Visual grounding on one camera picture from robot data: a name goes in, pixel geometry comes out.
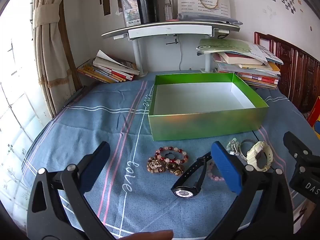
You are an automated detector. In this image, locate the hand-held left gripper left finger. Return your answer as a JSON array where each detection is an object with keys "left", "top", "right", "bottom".
[{"left": 27, "top": 141, "right": 118, "bottom": 240}]

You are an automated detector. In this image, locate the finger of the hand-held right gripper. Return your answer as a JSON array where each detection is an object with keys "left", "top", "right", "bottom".
[{"left": 283, "top": 131, "right": 320, "bottom": 167}]

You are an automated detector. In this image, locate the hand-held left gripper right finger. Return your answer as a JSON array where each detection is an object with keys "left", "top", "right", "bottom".
[{"left": 205, "top": 141, "right": 294, "bottom": 240}]

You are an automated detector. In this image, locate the pink bead bracelet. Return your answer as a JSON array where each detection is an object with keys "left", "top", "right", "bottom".
[{"left": 206, "top": 161, "right": 225, "bottom": 182}]

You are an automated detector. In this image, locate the silver and jade charm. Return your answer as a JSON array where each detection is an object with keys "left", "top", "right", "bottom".
[{"left": 226, "top": 137, "right": 241, "bottom": 156}]

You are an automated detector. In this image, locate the thin metal bangle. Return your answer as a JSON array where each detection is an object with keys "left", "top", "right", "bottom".
[{"left": 239, "top": 139, "right": 256, "bottom": 161}]

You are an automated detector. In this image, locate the cream wristwatch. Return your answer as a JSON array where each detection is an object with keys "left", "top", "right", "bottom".
[{"left": 246, "top": 141, "right": 274, "bottom": 172}]

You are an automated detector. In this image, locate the black wristwatch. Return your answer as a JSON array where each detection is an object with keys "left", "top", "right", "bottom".
[{"left": 171, "top": 151, "right": 213, "bottom": 200}]

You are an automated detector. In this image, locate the green cardboard box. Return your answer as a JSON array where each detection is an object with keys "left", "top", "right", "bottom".
[{"left": 148, "top": 72, "right": 270, "bottom": 142}]

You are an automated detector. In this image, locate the dark brown bead bracelet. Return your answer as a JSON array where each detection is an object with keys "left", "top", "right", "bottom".
[{"left": 165, "top": 162, "right": 186, "bottom": 174}]

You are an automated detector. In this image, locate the light wooden bead bracelet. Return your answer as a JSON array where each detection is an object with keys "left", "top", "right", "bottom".
[{"left": 147, "top": 156, "right": 167, "bottom": 174}]

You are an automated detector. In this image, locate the red and white bead bracelet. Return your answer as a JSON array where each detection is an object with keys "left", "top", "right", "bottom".
[{"left": 154, "top": 146, "right": 189, "bottom": 164}]

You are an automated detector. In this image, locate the person's left hand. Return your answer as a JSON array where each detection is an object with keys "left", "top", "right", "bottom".
[{"left": 124, "top": 230, "right": 174, "bottom": 240}]

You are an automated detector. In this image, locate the red and yellow box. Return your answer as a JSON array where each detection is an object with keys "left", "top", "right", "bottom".
[{"left": 307, "top": 96, "right": 320, "bottom": 138}]

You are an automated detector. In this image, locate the dark wooden headboard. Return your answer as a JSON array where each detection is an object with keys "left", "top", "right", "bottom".
[{"left": 254, "top": 32, "right": 320, "bottom": 113}]

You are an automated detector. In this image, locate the large stack of books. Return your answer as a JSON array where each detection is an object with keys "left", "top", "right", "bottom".
[{"left": 196, "top": 38, "right": 284, "bottom": 90}]

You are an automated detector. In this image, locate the small stack of books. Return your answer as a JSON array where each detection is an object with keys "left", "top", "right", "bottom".
[{"left": 77, "top": 50, "right": 140, "bottom": 84}]

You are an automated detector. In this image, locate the window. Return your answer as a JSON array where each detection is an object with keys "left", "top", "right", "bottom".
[{"left": 0, "top": 17, "right": 52, "bottom": 205}]

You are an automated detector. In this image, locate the beige curtain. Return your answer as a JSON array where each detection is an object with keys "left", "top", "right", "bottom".
[{"left": 32, "top": 0, "right": 78, "bottom": 118}]

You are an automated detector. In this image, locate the dark folder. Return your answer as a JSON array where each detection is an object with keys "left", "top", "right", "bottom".
[{"left": 177, "top": 14, "right": 243, "bottom": 26}]

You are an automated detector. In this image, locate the white desk shelf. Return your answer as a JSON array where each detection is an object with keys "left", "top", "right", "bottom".
[{"left": 101, "top": 20, "right": 241, "bottom": 78}]

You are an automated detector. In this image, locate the white paper bag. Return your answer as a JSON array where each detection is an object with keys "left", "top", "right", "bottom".
[{"left": 177, "top": 0, "right": 232, "bottom": 19}]

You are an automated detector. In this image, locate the clear spray bottle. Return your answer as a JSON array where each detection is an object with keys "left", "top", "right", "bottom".
[{"left": 164, "top": 0, "right": 174, "bottom": 21}]

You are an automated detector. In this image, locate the black thermos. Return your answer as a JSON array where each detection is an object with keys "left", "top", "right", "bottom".
[{"left": 135, "top": 0, "right": 160, "bottom": 25}]

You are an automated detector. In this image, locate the white cable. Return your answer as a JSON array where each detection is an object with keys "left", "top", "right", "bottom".
[{"left": 178, "top": 36, "right": 183, "bottom": 72}]

